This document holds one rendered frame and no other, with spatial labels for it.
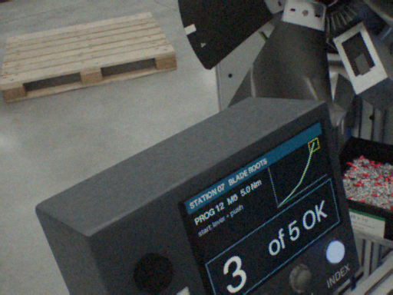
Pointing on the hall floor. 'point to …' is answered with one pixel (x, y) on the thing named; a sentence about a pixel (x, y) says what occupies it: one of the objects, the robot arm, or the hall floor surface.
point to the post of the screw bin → (372, 258)
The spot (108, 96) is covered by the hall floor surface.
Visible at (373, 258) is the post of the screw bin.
